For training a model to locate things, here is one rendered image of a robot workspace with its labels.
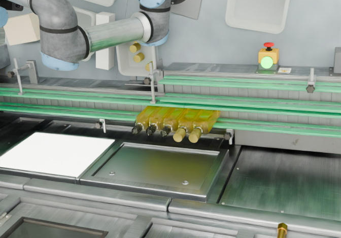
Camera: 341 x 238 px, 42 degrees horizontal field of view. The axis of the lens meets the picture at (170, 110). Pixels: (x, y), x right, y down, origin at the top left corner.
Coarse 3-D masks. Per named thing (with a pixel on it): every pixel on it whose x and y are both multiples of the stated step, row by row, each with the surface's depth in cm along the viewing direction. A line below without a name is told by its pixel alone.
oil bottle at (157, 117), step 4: (160, 108) 176; (164, 108) 176; (168, 108) 176; (172, 108) 177; (156, 112) 173; (160, 112) 172; (164, 112) 172; (168, 112) 173; (152, 116) 169; (156, 116) 169; (160, 116) 169; (164, 116) 169; (152, 120) 167; (156, 120) 166; (160, 120) 167; (156, 124) 166; (160, 124) 167; (160, 128) 167
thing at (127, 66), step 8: (120, 48) 190; (128, 48) 195; (144, 48) 192; (152, 48) 183; (120, 56) 190; (128, 56) 196; (152, 56) 184; (120, 64) 191; (128, 64) 197; (136, 64) 196; (144, 64) 195; (120, 72) 192; (128, 72) 192; (136, 72) 191; (144, 72) 190
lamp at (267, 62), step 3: (264, 57) 169; (267, 57) 168; (270, 57) 169; (261, 60) 169; (264, 60) 168; (267, 60) 168; (270, 60) 168; (273, 60) 170; (261, 63) 169; (264, 63) 168; (267, 63) 168; (270, 63) 168; (264, 66) 169; (267, 66) 168; (270, 66) 169
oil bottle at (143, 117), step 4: (148, 108) 178; (152, 108) 178; (156, 108) 178; (144, 112) 174; (148, 112) 174; (152, 112) 174; (140, 116) 171; (144, 116) 170; (148, 116) 170; (136, 120) 169; (140, 120) 169; (144, 120) 168; (148, 120) 169; (136, 124) 170; (144, 124) 168; (148, 124) 170; (144, 128) 169
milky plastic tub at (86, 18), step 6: (78, 12) 198; (84, 12) 189; (90, 12) 189; (78, 18) 199; (84, 18) 198; (90, 18) 197; (78, 24) 201; (84, 24) 200; (90, 24) 199; (90, 54) 196; (84, 60) 198
